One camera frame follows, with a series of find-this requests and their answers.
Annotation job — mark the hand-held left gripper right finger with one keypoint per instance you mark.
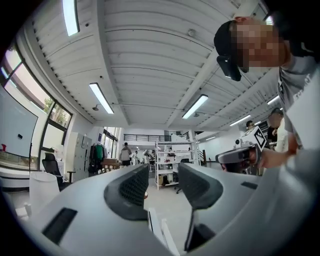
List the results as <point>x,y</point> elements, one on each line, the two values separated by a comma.
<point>250,215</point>

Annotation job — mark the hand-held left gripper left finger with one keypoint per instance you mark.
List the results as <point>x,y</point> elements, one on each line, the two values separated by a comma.
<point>90,200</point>

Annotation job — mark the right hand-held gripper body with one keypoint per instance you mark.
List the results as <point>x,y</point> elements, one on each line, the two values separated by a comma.
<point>235,156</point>

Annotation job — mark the person's right forearm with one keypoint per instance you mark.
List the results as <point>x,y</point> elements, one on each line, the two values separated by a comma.
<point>280,157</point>

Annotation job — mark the person's right hand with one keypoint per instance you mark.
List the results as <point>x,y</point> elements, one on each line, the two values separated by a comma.
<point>257,158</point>

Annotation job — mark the long ceiling light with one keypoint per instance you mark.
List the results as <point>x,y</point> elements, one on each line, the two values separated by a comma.
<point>273,100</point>
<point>195,106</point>
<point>101,98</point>
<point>70,16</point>
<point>240,120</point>

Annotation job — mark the stack of cardboard boxes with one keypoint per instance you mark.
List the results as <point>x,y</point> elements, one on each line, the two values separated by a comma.
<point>111,163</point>

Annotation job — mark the white waste bin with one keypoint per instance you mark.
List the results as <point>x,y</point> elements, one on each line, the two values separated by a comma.
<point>43,192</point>

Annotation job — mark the clothes rack with garments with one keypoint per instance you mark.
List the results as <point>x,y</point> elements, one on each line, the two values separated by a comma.
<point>98,153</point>

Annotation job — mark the grey metal lockers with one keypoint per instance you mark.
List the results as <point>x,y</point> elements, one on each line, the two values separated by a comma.
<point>81,152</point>

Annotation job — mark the black office chair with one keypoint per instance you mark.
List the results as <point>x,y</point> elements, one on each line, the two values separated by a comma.
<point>52,166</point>

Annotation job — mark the white metal shelving unit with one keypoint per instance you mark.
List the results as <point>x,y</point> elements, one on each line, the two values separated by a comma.
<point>165,172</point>

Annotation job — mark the black mezzanine railing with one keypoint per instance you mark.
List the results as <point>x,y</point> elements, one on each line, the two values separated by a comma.
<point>147,137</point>

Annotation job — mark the person's grey t-shirt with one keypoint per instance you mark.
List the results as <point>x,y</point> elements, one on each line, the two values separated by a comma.
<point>300,95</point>

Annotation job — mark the large white display board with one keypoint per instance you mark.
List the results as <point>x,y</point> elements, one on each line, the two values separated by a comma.
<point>17,120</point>

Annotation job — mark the person's head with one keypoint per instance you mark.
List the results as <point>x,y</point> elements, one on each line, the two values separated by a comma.
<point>260,45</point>

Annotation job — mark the round ceiling smoke detector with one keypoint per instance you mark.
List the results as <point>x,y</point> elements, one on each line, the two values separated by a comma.
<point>192,32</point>

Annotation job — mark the black head-mounted camera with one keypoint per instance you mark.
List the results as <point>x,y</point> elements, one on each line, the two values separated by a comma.
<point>228,67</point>

